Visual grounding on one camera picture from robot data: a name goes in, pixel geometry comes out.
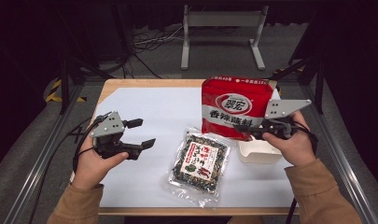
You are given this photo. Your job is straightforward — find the person's left hand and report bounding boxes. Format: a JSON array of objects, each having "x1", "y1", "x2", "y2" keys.
[{"x1": 72, "y1": 135, "x2": 130, "y2": 190}]

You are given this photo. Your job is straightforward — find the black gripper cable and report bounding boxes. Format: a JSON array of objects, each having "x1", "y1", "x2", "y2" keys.
[
  {"x1": 66, "y1": 115, "x2": 101, "y2": 172},
  {"x1": 285, "y1": 120, "x2": 319, "y2": 224}
]

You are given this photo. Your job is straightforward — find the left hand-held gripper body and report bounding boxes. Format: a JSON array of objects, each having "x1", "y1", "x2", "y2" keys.
[{"x1": 89, "y1": 110, "x2": 144, "y2": 161}]

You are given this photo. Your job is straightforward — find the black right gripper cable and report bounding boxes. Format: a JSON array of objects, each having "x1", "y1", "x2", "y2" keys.
[{"x1": 285, "y1": 120, "x2": 319, "y2": 224}]

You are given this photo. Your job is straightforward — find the white table cover sheet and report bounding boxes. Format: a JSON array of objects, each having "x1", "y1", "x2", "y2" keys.
[{"x1": 94, "y1": 87, "x2": 300, "y2": 209}]

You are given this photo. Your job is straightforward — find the bundle of floor cables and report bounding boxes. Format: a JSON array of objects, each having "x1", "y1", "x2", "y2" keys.
[{"x1": 122, "y1": 25, "x2": 186, "y2": 79}]

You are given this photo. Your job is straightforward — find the white plastic storage box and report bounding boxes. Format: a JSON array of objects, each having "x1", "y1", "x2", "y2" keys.
[{"x1": 237, "y1": 135, "x2": 284, "y2": 164}]

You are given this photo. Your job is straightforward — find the aluminium frame rail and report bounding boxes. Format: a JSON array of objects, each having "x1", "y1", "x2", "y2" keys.
[
  {"x1": 301, "y1": 83, "x2": 378, "y2": 224},
  {"x1": 3, "y1": 83, "x2": 85, "y2": 224}
]

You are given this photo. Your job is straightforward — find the person's right hand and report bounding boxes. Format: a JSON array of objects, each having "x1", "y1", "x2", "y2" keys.
[{"x1": 261, "y1": 111, "x2": 317, "y2": 168}]

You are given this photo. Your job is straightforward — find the clear bag of dried spices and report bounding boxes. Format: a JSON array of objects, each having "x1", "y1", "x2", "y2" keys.
[{"x1": 161, "y1": 126, "x2": 231, "y2": 208}]

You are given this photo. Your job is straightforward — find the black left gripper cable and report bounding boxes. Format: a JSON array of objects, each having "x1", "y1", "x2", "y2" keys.
[{"x1": 66, "y1": 115, "x2": 101, "y2": 172}]

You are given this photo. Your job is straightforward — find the black tripod stand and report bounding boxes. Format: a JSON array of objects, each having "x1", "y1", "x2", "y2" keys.
[
  {"x1": 50, "y1": 0, "x2": 118, "y2": 116},
  {"x1": 269, "y1": 46, "x2": 329, "y2": 116}
]

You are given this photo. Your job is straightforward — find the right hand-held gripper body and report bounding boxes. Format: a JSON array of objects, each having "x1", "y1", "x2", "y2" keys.
[{"x1": 258, "y1": 98, "x2": 313, "y2": 140}]

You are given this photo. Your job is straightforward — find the red seasoning packet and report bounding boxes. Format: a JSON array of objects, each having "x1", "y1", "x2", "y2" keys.
[{"x1": 201, "y1": 76, "x2": 275, "y2": 142}]

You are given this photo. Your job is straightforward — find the yellow and black floor tape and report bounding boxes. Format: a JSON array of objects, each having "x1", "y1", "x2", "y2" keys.
[{"x1": 45, "y1": 78, "x2": 88, "y2": 104}]

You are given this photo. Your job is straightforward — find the grey metal stand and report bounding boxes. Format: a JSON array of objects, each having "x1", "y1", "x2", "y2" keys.
[{"x1": 180, "y1": 4, "x2": 270, "y2": 71}]

